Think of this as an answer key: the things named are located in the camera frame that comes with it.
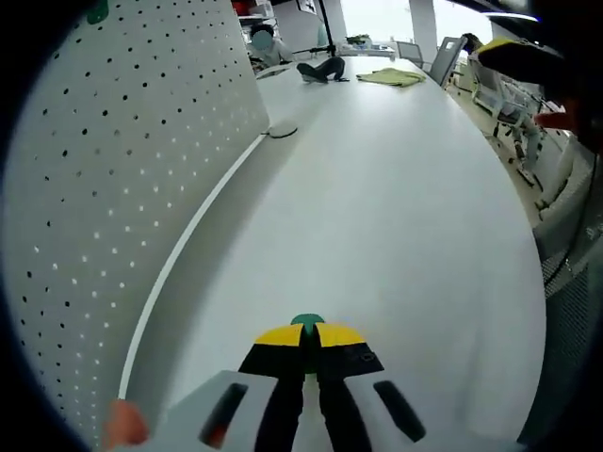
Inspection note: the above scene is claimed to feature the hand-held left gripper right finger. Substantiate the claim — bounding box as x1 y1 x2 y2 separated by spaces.
314 321 524 452

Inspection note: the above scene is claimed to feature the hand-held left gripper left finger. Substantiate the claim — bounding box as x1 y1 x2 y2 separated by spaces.
150 322 306 452

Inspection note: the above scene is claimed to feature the green hook assembly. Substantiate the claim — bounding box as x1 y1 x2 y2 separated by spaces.
86 0 110 24
289 313 324 378

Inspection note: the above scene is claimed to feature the white perforated mounting plate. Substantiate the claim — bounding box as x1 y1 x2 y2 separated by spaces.
4 0 301 448

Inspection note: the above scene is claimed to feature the person's right hand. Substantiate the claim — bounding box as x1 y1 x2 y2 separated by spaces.
536 106 583 136

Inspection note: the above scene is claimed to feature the person's left hand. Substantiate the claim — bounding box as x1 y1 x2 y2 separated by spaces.
102 398 151 448

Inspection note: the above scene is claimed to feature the yellow-green cloth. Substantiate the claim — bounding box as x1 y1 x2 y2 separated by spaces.
355 67 428 90

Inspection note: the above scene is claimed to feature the black cloth item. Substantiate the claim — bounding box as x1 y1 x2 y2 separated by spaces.
296 56 350 86

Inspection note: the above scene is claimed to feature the grey mesh office chair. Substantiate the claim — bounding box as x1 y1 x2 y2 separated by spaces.
531 136 602 425

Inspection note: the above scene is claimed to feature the white frame office chair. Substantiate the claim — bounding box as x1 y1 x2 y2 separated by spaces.
470 60 544 189

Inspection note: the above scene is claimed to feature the black camera stand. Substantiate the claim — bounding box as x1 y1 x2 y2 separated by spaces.
291 0 341 56

